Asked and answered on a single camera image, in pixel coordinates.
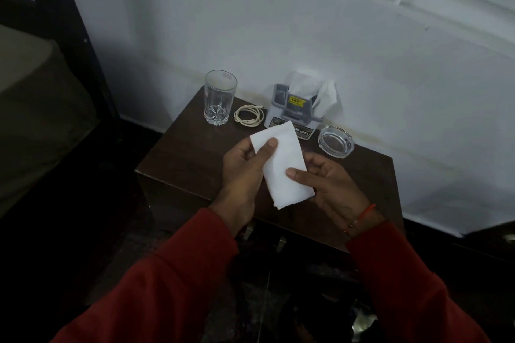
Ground person's right hand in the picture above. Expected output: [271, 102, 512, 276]
[286, 152, 388, 240]

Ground person's left hand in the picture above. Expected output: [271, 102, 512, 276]
[208, 137, 279, 237]

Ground white paper napkin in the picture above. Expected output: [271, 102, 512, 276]
[249, 120, 316, 210]

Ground person's left forearm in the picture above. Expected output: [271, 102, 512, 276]
[50, 207, 240, 343]

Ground person's right forearm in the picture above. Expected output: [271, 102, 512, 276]
[346, 221, 491, 343]

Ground grey car-shaped tissue holder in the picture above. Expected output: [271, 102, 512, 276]
[264, 83, 325, 141]

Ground clear glass ashtray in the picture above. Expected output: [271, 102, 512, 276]
[318, 125, 355, 159]

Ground clear drinking glass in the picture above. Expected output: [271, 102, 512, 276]
[204, 70, 238, 126]

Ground dark wooden side table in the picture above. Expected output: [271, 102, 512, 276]
[135, 86, 405, 254]

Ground white tissues in holder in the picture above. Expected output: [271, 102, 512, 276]
[287, 69, 338, 119]

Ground grey mattress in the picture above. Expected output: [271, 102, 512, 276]
[0, 25, 100, 219]

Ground coiled cream cable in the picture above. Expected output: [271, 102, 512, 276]
[234, 104, 265, 128]

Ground red thread wrist bracelet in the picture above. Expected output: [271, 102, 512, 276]
[343, 204, 377, 236]

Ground dark metal bed frame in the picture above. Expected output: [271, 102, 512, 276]
[0, 0, 120, 121]

